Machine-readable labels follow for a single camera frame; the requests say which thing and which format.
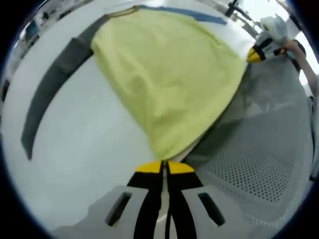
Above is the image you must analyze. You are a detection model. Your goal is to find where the yellow blue grey garment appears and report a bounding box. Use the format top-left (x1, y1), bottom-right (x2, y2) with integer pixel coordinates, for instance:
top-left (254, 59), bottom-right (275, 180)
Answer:
top-left (21, 5), bottom-right (249, 161)

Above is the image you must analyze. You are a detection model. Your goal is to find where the metal stand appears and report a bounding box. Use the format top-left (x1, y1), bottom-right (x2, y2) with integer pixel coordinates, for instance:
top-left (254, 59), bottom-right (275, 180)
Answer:
top-left (224, 0), bottom-right (262, 33)

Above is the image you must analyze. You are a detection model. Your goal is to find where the person's right hand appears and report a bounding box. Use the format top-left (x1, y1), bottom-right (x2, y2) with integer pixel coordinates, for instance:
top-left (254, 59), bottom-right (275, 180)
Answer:
top-left (282, 40), bottom-right (308, 62)

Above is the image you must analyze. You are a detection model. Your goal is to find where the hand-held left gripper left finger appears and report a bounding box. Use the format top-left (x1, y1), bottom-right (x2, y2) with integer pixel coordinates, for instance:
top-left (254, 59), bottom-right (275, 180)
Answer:
top-left (51, 160), bottom-right (164, 239)

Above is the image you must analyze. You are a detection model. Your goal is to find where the teal front appliance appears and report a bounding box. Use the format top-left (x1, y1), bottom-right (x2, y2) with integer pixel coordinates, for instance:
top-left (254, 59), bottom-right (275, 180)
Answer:
top-left (26, 23), bottom-right (40, 38)

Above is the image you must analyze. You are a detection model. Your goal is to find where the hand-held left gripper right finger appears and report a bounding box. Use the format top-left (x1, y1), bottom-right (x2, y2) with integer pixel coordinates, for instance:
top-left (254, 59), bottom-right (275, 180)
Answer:
top-left (164, 160), bottom-right (275, 239)

